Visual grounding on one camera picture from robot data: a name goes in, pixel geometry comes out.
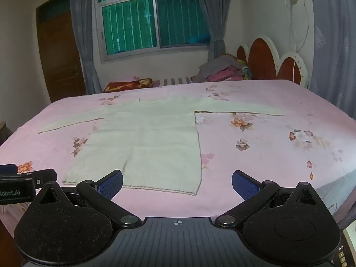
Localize grey curtain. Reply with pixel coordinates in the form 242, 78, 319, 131
68, 0, 102, 95
193, 0, 233, 62

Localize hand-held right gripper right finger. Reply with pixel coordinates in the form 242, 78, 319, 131
214, 170, 326, 229

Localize grey sheer drape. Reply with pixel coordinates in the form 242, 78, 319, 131
308, 0, 356, 117

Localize pink folded clothes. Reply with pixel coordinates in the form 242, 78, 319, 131
206, 66, 246, 83

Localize colourful patterned cloth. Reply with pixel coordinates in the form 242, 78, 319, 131
235, 57, 253, 80

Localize white cable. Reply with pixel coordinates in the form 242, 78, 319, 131
284, 0, 311, 84

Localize pink floral bed sheet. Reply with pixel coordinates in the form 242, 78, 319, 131
0, 79, 356, 238

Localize white knit sweater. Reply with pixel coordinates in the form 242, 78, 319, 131
37, 97, 285, 196

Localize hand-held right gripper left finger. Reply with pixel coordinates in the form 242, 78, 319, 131
30, 169, 143, 229

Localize grey folded cloth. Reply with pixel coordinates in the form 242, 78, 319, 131
192, 54, 243, 83

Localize brown wooden door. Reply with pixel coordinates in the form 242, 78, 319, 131
36, 0, 87, 103

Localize window with green glass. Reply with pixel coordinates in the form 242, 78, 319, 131
94, 0, 212, 63

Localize red and white headboard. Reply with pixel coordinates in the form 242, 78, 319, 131
236, 35, 310, 89

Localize red patterned pillow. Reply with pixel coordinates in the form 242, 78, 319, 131
103, 78, 153, 93

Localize grey striped cloth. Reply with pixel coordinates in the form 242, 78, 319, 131
158, 76, 194, 87

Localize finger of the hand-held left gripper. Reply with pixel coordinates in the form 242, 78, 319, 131
0, 168, 58, 187
0, 164, 19, 175

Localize dark wooden furniture edge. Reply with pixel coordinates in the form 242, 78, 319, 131
0, 121, 13, 146

